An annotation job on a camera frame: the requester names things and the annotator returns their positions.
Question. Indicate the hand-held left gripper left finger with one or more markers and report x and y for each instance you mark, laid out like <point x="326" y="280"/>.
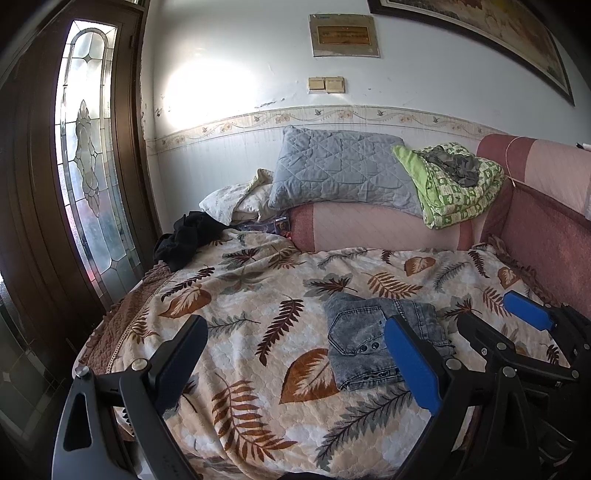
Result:
<point x="178" y="367"/>

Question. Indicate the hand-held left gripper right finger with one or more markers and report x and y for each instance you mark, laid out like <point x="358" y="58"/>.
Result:
<point x="413" y="364"/>

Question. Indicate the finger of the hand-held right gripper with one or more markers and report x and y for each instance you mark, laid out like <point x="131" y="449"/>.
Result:
<point x="528" y="311"/>
<point x="489" y="337"/>

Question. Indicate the grey-blue denim pants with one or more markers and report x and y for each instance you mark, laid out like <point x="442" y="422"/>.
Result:
<point x="369" y="341"/>

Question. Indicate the leaf-printed cream blanket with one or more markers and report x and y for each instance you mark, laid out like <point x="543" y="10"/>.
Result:
<point x="258" y="350"/>

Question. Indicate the black cloth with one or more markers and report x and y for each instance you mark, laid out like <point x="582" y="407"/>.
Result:
<point x="194" y="237"/>

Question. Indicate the green patterned quilt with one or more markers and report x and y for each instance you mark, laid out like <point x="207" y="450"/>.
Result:
<point x="448" y="203"/>

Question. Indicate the pink sofa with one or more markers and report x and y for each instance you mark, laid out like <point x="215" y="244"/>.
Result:
<point x="378" y="228"/>

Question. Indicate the grey cloth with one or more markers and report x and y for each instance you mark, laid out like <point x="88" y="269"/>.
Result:
<point x="455" y="168"/>

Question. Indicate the purple printed packet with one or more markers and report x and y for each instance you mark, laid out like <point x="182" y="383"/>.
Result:
<point x="270" y="226"/>

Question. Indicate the cream pillow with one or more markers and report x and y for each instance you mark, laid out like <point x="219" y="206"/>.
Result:
<point x="235" y="198"/>

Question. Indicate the grey quilted pillow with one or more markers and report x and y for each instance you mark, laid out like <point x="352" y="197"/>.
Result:
<point x="341" y="168"/>

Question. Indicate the wooden door with glass panel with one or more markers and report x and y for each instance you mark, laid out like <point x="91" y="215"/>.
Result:
<point x="87" y="152"/>

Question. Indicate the framed wall picture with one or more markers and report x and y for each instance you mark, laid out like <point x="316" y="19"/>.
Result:
<point x="485" y="34"/>

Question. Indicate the beige light switch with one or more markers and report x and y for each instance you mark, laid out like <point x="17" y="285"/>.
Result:
<point x="316" y="85"/>
<point x="334" y="86"/>

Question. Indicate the wall panel box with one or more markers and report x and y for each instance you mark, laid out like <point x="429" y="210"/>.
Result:
<point x="344" y="36"/>

